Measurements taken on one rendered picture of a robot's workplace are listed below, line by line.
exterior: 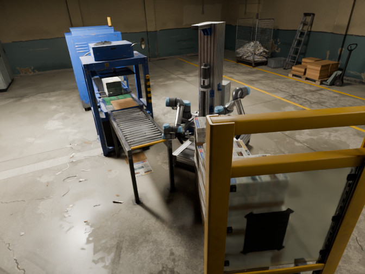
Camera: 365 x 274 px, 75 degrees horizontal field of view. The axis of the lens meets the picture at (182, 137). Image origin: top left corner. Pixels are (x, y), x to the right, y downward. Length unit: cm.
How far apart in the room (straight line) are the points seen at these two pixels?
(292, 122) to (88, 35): 549
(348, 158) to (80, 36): 561
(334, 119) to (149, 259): 218
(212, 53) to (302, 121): 232
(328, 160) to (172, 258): 194
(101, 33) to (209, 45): 345
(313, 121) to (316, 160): 19
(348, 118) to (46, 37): 1082
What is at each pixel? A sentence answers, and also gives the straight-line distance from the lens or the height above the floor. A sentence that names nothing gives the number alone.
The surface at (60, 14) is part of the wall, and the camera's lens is 1119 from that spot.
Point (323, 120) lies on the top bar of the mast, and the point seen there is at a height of 182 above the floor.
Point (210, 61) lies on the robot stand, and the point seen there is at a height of 158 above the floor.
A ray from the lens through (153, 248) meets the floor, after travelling 279.
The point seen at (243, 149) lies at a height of 107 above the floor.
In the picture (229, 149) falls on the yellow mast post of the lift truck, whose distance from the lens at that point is 91.
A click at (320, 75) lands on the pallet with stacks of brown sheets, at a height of 27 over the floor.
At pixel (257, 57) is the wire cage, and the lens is 1022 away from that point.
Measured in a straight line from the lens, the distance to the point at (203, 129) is 260.
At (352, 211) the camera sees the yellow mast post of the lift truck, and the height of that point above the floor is 134.
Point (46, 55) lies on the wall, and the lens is 1131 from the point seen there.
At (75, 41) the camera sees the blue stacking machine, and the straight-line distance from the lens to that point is 607.
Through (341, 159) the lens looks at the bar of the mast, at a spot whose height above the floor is 164.
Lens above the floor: 222
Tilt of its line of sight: 29 degrees down
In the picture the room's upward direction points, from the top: 2 degrees counter-clockwise
